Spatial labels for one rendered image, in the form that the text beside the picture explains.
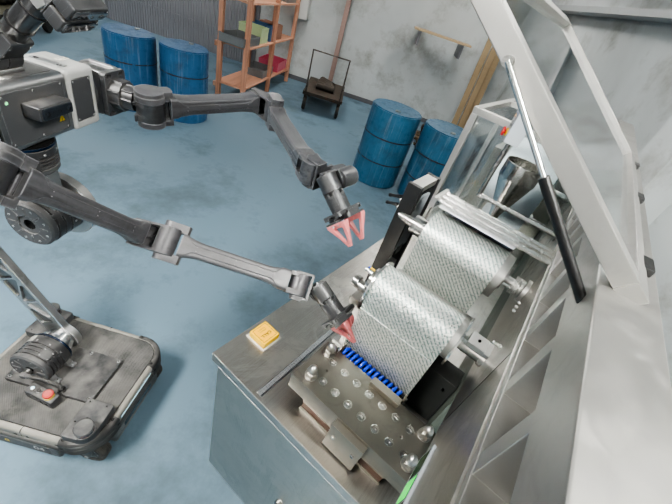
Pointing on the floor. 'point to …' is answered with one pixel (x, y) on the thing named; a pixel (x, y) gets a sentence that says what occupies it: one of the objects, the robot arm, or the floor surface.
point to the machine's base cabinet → (260, 454)
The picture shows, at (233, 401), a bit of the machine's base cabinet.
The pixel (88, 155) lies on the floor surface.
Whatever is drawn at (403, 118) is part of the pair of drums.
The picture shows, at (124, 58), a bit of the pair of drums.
